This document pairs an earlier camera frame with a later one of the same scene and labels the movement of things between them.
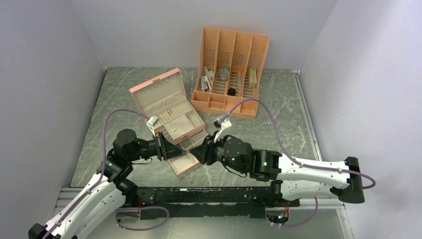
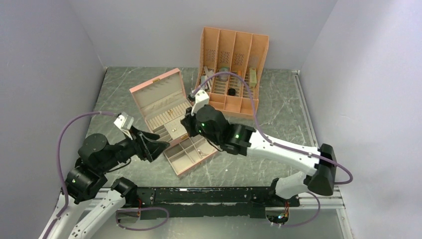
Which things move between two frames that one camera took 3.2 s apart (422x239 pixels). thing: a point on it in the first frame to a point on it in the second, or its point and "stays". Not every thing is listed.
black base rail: (190, 202) stays
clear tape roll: (224, 73) stays
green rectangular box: (253, 77) stays
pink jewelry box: (163, 102) stays
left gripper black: (170, 150) to (150, 150)
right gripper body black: (213, 149) to (193, 127)
